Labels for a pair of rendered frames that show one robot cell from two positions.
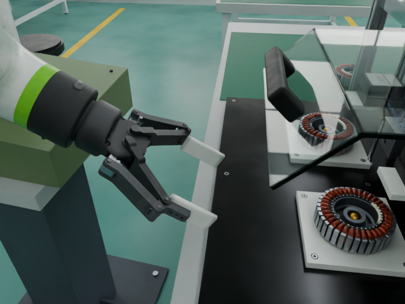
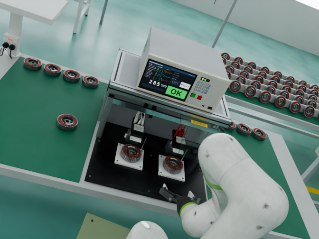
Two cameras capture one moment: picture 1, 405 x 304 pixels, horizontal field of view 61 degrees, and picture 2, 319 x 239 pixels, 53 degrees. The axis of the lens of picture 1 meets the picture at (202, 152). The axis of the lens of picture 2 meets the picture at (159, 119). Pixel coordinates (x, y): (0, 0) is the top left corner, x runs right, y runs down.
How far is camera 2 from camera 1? 1.58 m
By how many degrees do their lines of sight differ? 84
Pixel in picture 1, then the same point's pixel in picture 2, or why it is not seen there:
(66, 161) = not seen: outside the picture
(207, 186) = (150, 200)
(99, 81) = (104, 226)
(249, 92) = (71, 168)
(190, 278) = not seen: hidden behind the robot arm
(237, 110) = (100, 176)
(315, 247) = (180, 177)
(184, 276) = not seen: hidden behind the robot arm
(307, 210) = (167, 174)
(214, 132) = (112, 191)
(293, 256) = (181, 183)
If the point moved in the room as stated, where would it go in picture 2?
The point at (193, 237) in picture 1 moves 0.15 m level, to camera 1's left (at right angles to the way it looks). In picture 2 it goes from (174, 207) to (178, 234)
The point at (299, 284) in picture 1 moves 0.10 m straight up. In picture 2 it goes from (189, 184) to (196, 172)
